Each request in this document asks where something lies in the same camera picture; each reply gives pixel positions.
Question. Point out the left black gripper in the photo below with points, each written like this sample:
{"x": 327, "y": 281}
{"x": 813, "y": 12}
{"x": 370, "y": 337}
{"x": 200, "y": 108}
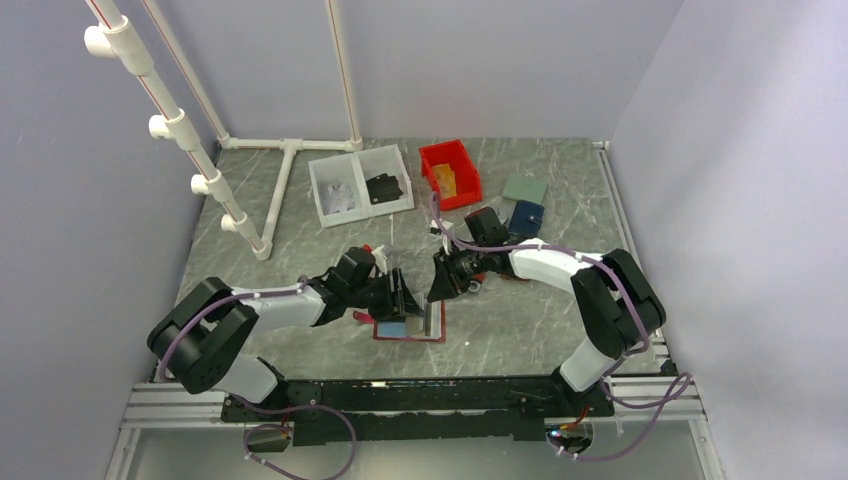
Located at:
{"x": 400, "y": 300}

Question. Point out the white divided tray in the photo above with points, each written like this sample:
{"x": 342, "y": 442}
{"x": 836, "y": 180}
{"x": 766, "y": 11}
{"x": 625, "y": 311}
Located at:
{"x": 355, "y": 169}

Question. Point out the black credit card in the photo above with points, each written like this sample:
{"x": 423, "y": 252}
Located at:
{"x": 383, "y": 181}

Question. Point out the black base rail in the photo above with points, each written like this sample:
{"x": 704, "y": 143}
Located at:
{"x": 518, "y": 407}

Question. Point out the red plastic bin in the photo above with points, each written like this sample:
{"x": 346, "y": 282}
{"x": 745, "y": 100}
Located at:
{"x": 468, "y": 181}

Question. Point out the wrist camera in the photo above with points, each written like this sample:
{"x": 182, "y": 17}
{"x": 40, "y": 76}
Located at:
{"x": 435, "y": 230}
{"x": 382, "y": 255}

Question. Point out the brown card holder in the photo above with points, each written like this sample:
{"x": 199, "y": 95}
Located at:
{"x": 508, "y": 277}

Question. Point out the orange card in bin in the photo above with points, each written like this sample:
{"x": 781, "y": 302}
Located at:
{"x": 446, "y": 180}

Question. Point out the green card holder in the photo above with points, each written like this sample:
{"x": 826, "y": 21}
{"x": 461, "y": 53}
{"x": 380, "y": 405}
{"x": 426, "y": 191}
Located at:
{"x": 525, "y": 188}

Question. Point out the blue card holder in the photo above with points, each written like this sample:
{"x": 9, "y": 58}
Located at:
{"x": 526, "y": 219}

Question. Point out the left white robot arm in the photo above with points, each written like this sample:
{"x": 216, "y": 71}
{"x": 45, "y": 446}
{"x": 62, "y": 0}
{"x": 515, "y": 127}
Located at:
{"x": 200, "y": 342}

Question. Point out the white pvc pipe frame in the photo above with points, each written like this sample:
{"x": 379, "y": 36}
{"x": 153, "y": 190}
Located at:
{"x": 115, "y": 37}

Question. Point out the cards in white tray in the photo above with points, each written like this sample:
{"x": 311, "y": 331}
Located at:
{"x": 337, "y": 198}

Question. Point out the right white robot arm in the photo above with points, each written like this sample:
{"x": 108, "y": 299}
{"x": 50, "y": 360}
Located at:
{"x": 618, "y": 306}

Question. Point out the red card holder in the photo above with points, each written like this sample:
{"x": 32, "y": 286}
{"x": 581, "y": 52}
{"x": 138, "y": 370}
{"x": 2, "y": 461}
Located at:
{"x": 430, "y": 328}

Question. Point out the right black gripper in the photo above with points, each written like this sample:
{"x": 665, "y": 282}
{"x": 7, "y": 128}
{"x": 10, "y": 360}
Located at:
{"x": 444, "y": 286}

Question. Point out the red handled adjustable wrench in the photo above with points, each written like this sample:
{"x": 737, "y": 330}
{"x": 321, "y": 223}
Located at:
{"x": 474, "y": 285}

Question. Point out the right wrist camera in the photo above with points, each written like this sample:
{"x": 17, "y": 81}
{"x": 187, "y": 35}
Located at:
{"x": 435, "y": 230}

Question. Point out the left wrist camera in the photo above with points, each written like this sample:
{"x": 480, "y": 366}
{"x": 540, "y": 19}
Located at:
{"x": 382, "y": 255}

